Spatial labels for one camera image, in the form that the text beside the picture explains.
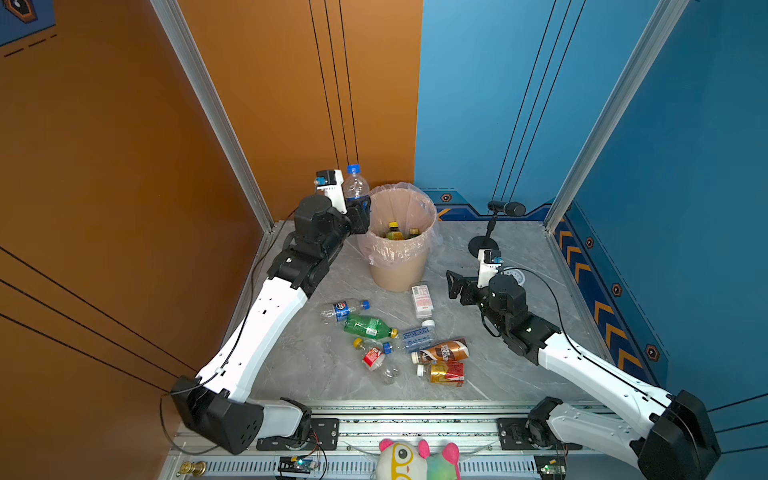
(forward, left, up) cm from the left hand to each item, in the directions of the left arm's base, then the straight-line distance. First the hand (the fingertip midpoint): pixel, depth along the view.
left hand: (365, 196), depth 68 cm
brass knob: (-48, +38, -41) cm, 74 cm away
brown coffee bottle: (-22, -23, -36) cm, 48 cm away
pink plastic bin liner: (+17, -12, -19) cm, 28 cm away
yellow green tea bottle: (+15, -14, -27) cm, 34 cm away
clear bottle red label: (-24, -3, -38) cm, 45 cm away
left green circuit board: (-47, +16, -43) cm, 66 cm away
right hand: (-7, -24, -20) cm, 32 cm away
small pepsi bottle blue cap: (-10, +9, -36) cm, 39 cm away
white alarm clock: (+5, -48, -36) cm, 60 cm away
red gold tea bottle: (-27, -19, -36) cm, 49 cm away
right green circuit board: (-47, -46, -43) cm, 79 cm away
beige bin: (-7, -9, -17) cm, 21 cm away
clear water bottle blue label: (-18, -15, -37) cm, 43 cm away
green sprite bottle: (+14, -7, -27) cm, 32 cm away
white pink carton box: (-7, -16, -37) cm, 41 cm away
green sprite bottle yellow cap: (-15, 0, -37) cm, 40 cm away
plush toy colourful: (-47, -10, -35) cm, 59 cm away
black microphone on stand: (+21, -42, -39) cm, 60 cm away
